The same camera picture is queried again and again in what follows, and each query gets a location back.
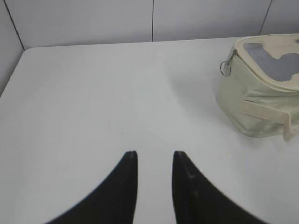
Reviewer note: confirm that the cream fabric zipper bag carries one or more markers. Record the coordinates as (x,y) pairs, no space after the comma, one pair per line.
(259,88)

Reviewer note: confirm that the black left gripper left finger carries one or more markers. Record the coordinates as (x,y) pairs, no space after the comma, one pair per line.
(112,202)

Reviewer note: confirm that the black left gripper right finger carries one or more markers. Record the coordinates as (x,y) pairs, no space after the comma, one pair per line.
(197,201)

